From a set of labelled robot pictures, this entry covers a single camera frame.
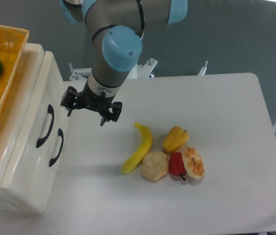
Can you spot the glazed donut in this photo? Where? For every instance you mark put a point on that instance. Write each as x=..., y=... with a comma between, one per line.
x=193, y=163

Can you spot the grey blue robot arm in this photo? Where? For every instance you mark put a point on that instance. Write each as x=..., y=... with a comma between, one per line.
x=116, y=28

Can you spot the round bread roll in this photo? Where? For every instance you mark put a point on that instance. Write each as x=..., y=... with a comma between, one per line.
x=155, y=166

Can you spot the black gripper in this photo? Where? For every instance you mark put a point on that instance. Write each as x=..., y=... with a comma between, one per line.
x=72, y=99

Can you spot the yellow banana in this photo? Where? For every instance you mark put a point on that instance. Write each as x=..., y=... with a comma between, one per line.
x=143, y=149

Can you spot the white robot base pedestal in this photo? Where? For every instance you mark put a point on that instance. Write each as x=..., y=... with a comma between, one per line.
x=138, y=71

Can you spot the white plastic drawer cabinet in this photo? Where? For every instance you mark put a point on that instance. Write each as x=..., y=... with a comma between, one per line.
x=11, y=120

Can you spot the red bell pepper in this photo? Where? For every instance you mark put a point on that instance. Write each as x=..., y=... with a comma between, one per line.
x=176, y=165

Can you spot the yellow bell pepper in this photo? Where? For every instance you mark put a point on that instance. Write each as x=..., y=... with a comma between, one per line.
x=175, y=139

